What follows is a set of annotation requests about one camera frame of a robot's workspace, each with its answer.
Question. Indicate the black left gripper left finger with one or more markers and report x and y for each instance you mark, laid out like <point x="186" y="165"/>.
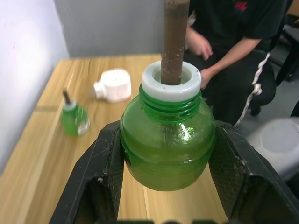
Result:
<point x="93" y="168"/>

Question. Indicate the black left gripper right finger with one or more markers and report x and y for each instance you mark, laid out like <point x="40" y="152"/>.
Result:
<point x="247" y="182"/>

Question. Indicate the green liquid bottle with wick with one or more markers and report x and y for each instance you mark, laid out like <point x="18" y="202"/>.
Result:
<point x="163" y="151"/>

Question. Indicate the green liquid bottle with label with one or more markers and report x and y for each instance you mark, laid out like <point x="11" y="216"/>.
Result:
<point x="72" y="121"/>

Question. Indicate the white mosquito repellent heater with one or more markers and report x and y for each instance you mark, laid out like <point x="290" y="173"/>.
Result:
<point x="115" y="85"/>

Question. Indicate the person's left hand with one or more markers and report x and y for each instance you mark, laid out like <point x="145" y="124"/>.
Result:
<point x="208" y="75"/>

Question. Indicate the person's right hand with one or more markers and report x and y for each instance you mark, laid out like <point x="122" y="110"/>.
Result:
<point x="202" y="47"/>

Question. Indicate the white translucent plastic container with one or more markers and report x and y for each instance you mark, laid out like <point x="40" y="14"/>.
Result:
<point x="278" y="140"/>

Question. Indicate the black office chair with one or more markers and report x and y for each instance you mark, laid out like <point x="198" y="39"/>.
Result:
<point x="255" y="110"/>

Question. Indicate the seated person in black clothes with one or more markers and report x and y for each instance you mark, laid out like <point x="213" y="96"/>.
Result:
<point x="233" y="23"/>

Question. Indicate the black furniture frame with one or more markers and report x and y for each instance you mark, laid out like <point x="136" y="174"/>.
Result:
<point x="289" y="46"/>

